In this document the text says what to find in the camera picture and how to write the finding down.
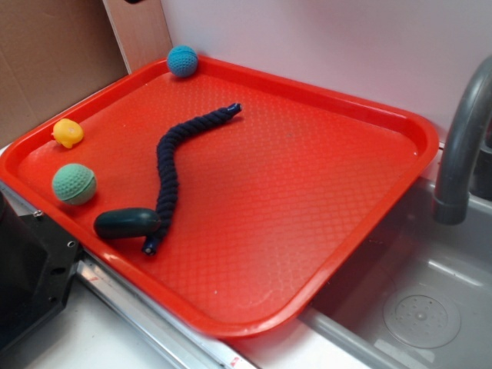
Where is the yellow rubber duck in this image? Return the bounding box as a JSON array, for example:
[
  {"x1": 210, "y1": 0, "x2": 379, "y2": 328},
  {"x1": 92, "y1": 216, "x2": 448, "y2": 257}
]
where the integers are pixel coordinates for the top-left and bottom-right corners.
[{"x1": 52, "y1": 118, "x2": 84, "y2": 149}]

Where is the brown cardboard panel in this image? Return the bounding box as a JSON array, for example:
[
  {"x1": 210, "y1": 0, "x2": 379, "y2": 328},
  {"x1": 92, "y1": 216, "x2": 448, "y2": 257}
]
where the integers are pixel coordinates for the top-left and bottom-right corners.
[{"x1": 1, "y1": 1, "x2": 171, "y2": 146}]

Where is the blue knitted ball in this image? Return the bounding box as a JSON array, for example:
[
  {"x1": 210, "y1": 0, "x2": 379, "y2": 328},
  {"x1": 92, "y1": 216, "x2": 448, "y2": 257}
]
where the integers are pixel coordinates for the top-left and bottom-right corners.
[{"x1": 166, "y1": 45, "x2": 198, "y2": 78}]

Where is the red plastic tray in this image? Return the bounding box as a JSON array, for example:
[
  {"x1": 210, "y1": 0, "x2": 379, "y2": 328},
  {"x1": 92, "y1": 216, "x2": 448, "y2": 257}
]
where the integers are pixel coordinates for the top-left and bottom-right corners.
[{"x1": 1, "y1": 57, "x2": 439, "y2": 338}]

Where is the grey toy faucet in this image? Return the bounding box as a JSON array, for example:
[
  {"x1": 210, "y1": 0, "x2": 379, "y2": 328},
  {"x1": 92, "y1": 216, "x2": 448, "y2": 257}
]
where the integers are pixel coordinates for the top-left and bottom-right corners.
[{"x1": 432, "y1": 57, "x2": 491, "y2": 224}]

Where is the grey toy sink basin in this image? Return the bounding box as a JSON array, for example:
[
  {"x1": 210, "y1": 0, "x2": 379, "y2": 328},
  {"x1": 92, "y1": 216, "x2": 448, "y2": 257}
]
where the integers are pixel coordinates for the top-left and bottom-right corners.
[{"x1": 301, "y1": 179, "x2": 491, "y2": 368}]

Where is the dark purple rope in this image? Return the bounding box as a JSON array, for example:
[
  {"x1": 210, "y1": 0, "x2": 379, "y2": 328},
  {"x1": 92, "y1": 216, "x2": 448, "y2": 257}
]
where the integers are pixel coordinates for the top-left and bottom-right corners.
[{"x1": 141, "y1": 101, "x2": 244, "y2": 257}]

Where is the dark green toy cucumber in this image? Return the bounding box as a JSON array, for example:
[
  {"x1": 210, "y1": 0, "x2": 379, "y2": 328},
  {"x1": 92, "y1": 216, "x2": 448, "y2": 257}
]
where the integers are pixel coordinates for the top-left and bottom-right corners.
[{"x1": 93, "y1": 208, "x2": 161, "y2": 239}]

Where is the green rubber ball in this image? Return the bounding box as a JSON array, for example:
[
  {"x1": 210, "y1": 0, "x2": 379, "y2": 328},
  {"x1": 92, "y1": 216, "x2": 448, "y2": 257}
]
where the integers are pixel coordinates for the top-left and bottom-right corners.
[{"x1": 52, "y1": 163, "x2": 97, "y2": 205}]

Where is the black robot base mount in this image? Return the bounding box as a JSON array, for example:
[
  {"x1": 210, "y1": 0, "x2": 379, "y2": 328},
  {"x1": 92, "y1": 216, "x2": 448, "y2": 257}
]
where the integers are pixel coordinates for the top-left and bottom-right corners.
[{"x1": 1, "y1": 196, "x2": 81, "y2": 354}]

